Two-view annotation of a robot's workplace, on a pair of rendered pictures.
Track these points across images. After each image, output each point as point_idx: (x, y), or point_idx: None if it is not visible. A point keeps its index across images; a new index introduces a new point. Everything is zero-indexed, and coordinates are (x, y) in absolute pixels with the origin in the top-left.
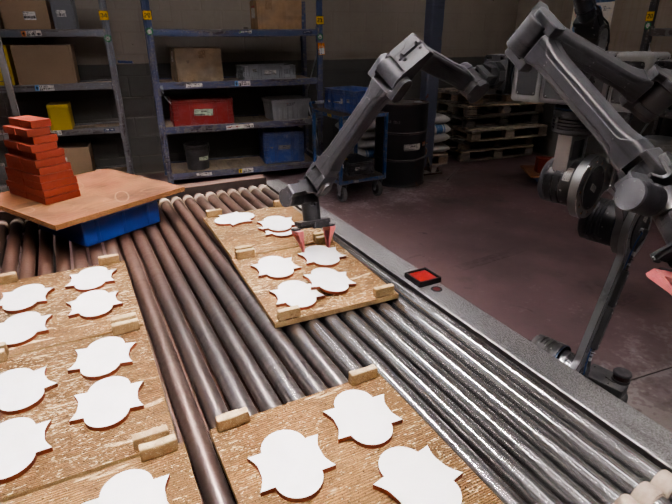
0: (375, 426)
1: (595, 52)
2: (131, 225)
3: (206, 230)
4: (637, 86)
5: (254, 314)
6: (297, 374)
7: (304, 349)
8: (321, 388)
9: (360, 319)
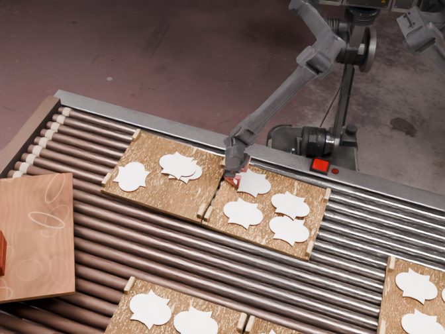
0: (426, 287)
1: (432, 22)
2: None
3: (112, 199)
4: (440, 26)
5: (278, 259)
6: (353, 282)
7: (336, 264)
8: (377, 283)
9: (334, 224)
